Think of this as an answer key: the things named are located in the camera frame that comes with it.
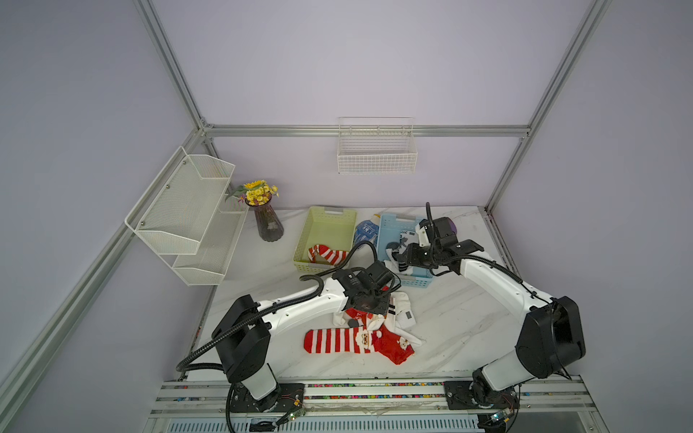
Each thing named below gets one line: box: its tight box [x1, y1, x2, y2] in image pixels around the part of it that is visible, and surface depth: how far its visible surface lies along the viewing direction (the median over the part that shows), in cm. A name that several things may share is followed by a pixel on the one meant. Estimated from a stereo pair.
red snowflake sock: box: [344, 308, 374, 331], surface depth 87 cm
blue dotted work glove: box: [352, 220, 379, 248], surface depth 114 cm
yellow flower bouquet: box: [224, 179, 280, 206], surface depth 95 cm
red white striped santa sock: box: [303, 327, 376, 354], surface depth 84 cm
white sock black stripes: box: [388, 291, 416, 329], surface depth 88 cm
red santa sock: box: [371, 323, 415, 366], surface depth 83 cm
